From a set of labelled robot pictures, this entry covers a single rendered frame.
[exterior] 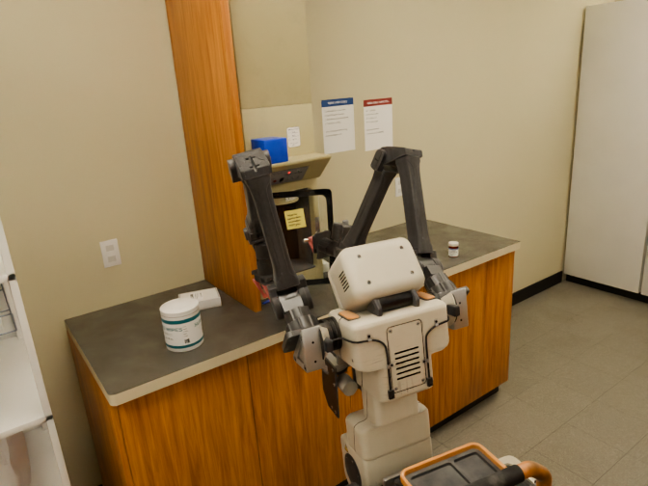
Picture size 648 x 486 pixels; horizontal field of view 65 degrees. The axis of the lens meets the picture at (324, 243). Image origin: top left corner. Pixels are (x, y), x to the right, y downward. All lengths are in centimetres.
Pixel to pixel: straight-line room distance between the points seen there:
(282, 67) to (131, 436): 141
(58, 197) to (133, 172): 30
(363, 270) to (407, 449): 55
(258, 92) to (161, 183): 63
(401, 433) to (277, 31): 147
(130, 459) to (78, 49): 148
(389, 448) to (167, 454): 79
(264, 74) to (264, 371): 111
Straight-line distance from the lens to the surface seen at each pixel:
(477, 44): 357
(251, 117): 201
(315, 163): 206
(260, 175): 127
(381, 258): 131
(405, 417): 148
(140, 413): 181
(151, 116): 232
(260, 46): 204
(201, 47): 206
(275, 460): 219
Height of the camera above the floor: 180
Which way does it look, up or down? 18 degrees down
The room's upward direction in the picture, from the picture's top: 4 degrees counter-clockwise
